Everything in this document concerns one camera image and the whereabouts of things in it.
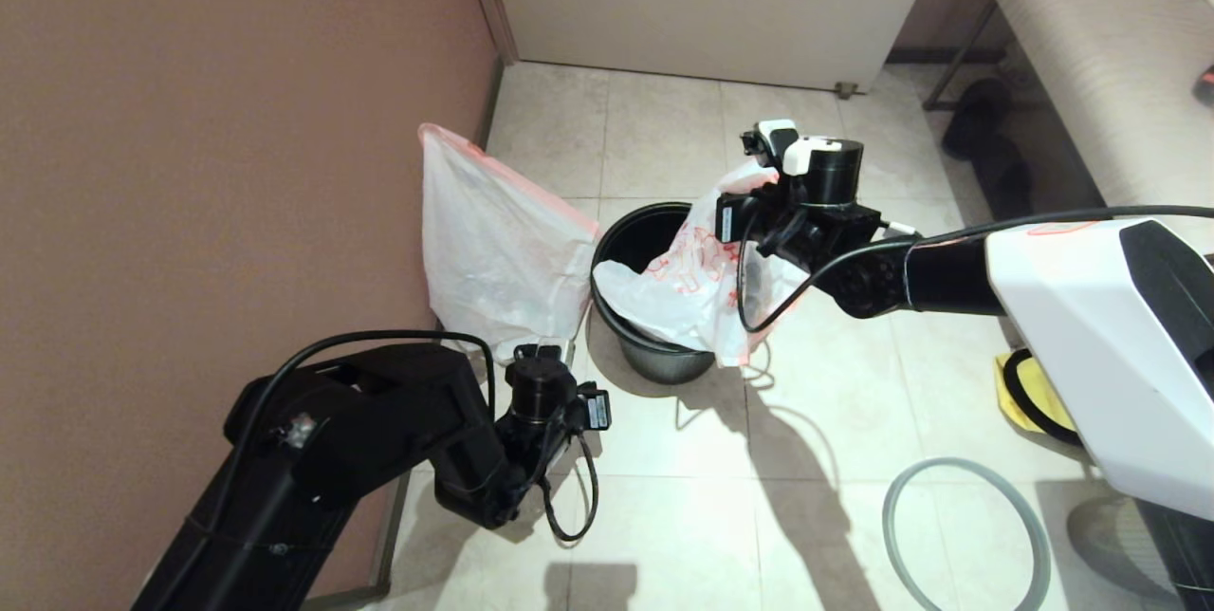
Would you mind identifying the white red-printed plastic bag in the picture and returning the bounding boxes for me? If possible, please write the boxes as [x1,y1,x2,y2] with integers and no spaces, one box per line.
[593,160,809,368]

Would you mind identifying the white garbage bag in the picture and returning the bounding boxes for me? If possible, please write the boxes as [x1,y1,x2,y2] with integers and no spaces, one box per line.
[417,124,601,365]

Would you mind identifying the thin dark metal rod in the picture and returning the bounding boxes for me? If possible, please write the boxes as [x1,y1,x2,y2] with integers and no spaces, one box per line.
[923,2,999,111]

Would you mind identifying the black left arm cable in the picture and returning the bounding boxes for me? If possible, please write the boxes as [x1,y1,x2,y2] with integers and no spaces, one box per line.
[223,330,497,498]

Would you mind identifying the black slippers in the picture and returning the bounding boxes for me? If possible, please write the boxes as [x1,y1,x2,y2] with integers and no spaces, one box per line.
[942,80,1037,225]

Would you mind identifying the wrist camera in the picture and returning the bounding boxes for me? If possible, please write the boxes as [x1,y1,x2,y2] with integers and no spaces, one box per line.
[740,120,800,168]
[576,383,612,433]

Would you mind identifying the thin black left wrist cable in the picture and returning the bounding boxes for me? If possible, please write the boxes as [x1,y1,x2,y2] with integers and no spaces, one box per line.
[539,426,599,544]

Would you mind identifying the black round trash bin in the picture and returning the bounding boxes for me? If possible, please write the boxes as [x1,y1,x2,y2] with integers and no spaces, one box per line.
[590,202,719,386]

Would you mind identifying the grey bin rim ring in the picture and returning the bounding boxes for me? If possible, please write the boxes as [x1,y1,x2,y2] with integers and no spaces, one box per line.
[882,459,1052,611]

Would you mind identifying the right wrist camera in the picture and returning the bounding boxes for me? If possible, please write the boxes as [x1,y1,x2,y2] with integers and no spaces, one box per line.
[740,120,800,168]

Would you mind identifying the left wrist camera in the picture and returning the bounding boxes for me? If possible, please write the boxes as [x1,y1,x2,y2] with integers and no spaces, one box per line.
[576,383,612,433]

